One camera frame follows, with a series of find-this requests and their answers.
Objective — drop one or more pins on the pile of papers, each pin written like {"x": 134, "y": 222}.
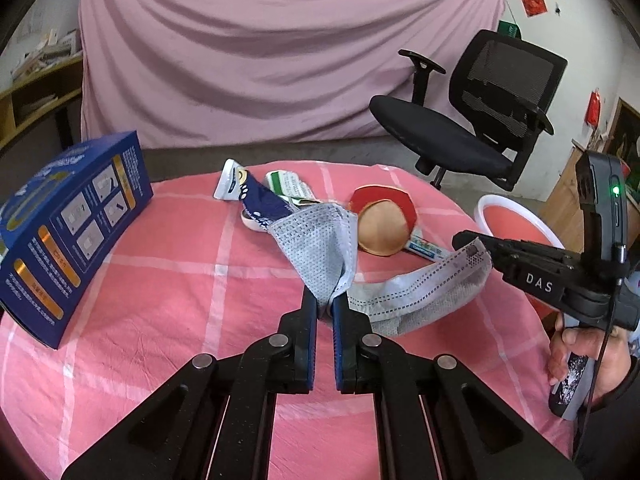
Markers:
{"x": 47, "y": 52}

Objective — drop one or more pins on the pink checked tablecloth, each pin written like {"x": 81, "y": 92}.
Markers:
{"x": 175, "y": 285}

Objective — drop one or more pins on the blue white toothpaste tube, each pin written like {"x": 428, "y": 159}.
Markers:
{"x": 425, "y": 249}

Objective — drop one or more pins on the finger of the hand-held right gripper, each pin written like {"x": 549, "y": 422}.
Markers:
{"x": 520, "y": 250}

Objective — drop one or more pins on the person's right forearm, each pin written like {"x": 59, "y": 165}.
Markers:
{"x": 620, "y": 425}

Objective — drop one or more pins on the pink backdrop cloth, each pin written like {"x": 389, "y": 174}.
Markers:
{"x": 275, "y": 50}

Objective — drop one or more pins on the red hanging ornament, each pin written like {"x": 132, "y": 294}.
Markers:
{"x": 593, "y": 109}

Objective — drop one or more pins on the wooden shelf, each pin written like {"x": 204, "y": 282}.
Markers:
{"x": 30, "y": 95}

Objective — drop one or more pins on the green plastic basket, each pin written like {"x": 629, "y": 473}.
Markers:
{"x": 510, "y": 29}

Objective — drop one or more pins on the wooden cabinet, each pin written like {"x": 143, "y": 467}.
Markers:
{"x": 565, "y": 195}

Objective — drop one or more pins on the blue paw print packet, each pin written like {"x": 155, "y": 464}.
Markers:
{"x": 262, "y": 200}

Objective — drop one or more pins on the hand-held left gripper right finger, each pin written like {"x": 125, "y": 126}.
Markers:
{"x": 338, "y": 330}

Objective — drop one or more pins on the grey face mask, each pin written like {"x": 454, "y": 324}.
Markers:
{"x": 425, "y": 300}
{"x": 315, "y": 245}

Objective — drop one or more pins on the person's right hand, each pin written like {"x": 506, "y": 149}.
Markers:
{"x": 612, "y": 360}

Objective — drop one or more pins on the red bucket with white rim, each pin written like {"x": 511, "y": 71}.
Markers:
{"x": 515, "y": 225}

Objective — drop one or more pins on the white green printed packet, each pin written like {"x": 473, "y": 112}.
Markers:
{"x": 292, "y": 185}

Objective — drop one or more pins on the black mesh office chair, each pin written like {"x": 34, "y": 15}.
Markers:
{"x": 440, "y": 135}

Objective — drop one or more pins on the blue printed cardboard box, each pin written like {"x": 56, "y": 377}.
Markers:
{"x": 65, "y": 230}

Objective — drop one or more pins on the red and tan paddle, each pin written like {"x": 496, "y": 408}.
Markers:
{"x": 382, "y": 225}

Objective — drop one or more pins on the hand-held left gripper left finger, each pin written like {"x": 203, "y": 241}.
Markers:
{"x": 308, "y": 320}

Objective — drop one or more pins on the white squeezed tube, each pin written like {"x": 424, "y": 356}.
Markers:
{"x": 231, "y": 177}

